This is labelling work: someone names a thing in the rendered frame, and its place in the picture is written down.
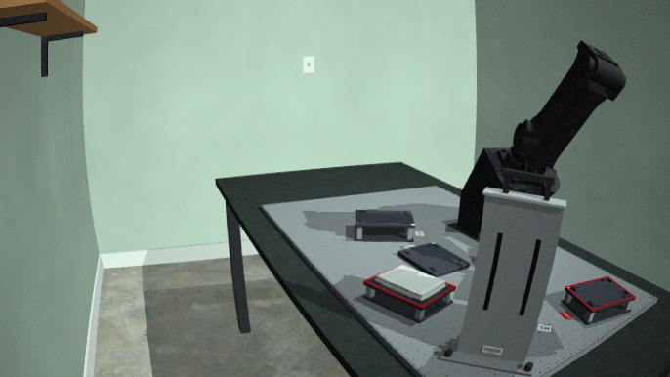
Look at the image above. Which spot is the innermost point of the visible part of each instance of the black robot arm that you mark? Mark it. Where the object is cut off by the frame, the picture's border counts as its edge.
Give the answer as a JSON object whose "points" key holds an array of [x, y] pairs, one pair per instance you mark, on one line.
{"points": [[598, 78]]}

